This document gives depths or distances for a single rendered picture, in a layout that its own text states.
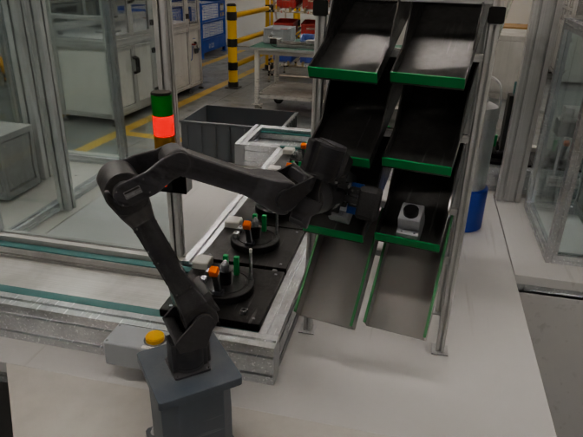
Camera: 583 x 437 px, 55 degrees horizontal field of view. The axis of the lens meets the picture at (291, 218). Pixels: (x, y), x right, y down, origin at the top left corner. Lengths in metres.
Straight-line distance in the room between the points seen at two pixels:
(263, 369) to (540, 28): 1.53
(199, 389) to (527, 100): 1.67
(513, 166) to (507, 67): 6.22
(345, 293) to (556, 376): 0.99
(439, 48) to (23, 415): 1.09
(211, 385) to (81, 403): 0.40
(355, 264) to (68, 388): 0.68
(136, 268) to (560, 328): 1.29
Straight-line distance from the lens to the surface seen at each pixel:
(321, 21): 1.15
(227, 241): 1.60
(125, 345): 1.25
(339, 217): 1.10
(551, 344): 1.97
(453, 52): 1.12
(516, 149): 2.29
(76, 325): 1.39
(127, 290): 1.52
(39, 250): 1.72
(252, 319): 1.27
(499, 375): 1.39
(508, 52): 8.46
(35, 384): 1.37
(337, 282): 1.25
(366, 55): 1.11
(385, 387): 1.29
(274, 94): 6.60
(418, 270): 1.26
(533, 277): 1.83
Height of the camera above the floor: 1.70
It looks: 25 degrees down
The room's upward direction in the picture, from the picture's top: 1 degrees clockwise
